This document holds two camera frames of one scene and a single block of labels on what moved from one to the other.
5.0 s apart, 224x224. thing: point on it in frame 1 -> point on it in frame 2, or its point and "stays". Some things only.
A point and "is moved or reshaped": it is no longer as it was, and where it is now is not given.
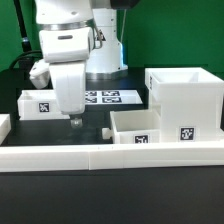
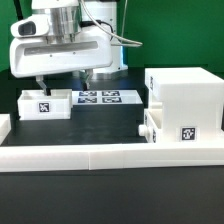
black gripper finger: [76, 121] -> [89, 74]
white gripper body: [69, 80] -> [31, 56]
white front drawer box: [134, 126] is moved or reshaped
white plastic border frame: [29, 158] stays
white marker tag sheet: [112, 97] stays
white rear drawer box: [39, 105] stays
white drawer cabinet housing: [188, 102] stays
